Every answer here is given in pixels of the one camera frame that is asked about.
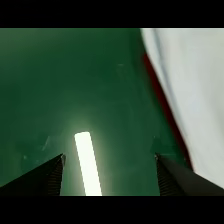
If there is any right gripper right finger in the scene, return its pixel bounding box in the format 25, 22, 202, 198
154, 152, 224, 197

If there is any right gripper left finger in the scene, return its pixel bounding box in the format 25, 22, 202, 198
0, 153, 67, 197

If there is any white T-shirt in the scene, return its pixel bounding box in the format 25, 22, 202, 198
140, 28, 224, 188

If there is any red garment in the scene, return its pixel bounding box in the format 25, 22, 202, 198
142, 52, 194, 172

